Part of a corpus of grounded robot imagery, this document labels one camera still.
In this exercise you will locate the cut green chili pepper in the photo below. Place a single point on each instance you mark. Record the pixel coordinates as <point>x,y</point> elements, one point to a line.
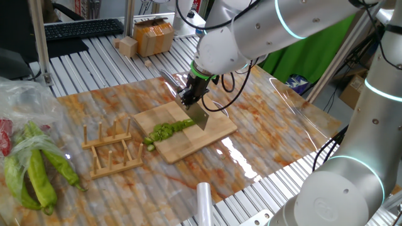
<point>189,122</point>

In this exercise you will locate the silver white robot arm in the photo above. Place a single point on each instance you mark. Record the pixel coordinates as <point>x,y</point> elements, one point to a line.
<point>298,22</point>

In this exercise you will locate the white plastic film roll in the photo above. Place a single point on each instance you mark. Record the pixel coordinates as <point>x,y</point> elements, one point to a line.
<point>204,204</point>

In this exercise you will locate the taped cardboard box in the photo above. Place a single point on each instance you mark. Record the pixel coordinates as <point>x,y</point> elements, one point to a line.
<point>154,37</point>

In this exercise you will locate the black computer monitor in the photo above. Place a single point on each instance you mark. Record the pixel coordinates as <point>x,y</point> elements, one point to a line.
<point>15,25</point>

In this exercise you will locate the red vegetable in bag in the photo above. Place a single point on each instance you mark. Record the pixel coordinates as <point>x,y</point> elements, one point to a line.
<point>4,141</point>
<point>45,127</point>

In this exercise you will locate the wooden cutting board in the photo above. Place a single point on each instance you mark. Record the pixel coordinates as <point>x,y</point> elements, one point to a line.
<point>216,132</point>

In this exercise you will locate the wooden peg rack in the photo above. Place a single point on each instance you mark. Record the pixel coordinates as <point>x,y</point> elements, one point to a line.
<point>106,140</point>

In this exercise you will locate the green cloth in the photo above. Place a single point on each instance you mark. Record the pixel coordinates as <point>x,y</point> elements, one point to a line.
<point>307,59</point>

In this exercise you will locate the grey tripod mounted device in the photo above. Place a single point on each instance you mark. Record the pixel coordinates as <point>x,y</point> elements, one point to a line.
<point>384,15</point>

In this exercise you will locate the steel cleaver knife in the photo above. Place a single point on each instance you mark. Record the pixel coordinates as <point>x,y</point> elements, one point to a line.
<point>199,116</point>

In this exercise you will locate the blue white patterned bag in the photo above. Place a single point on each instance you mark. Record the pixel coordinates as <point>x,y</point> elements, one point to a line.
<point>295,83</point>

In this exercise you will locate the white flat panel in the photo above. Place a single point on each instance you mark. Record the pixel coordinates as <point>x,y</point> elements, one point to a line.
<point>191,26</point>

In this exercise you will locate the marble pattern plastic mat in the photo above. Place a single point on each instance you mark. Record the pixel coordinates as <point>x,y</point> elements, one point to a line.
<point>267,103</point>

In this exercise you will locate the open cardboard box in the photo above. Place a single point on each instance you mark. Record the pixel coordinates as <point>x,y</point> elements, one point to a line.
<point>351,91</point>

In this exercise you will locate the small wooden block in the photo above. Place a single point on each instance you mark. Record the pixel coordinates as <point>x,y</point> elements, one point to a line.
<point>116,43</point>

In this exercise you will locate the black round knob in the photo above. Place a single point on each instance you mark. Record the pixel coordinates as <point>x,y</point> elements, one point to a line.
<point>191,14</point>

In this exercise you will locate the black tripod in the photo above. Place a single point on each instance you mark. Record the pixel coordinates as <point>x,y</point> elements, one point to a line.
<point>356,56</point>

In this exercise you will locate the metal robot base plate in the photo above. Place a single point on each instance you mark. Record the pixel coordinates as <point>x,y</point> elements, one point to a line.
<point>256,219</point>

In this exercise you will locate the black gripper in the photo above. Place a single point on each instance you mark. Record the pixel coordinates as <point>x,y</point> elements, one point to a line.
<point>196,89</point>

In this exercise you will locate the cut chili end chunk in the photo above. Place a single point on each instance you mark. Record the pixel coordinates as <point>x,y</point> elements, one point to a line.
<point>166,131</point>

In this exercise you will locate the dark grey rounded object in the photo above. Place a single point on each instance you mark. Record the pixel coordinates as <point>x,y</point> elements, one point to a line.
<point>14,64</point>

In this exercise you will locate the clear plastic bag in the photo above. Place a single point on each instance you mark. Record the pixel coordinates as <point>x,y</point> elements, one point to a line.
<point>28,100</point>

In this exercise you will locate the whole green chili pepper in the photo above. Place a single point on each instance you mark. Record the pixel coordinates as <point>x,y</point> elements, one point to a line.
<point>39,179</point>
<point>12,182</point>
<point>63,166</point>

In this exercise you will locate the white plastic container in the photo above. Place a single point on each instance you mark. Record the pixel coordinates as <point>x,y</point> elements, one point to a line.
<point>183,9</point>

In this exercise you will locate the large wooden cube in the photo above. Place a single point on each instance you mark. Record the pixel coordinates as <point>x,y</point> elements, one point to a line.
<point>128,47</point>

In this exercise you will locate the black computer keyboard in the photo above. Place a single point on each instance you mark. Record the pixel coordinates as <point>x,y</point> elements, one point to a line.
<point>81,29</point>

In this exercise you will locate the tiny wooden block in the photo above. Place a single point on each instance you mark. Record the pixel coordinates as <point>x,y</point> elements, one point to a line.
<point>148,63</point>

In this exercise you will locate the aluminium frame post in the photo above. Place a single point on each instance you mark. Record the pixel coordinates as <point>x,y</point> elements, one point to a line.
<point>128,19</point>
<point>337,61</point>
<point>39,37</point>

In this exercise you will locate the black flat pad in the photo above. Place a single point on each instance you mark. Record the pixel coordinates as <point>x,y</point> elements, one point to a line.
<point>67,47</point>

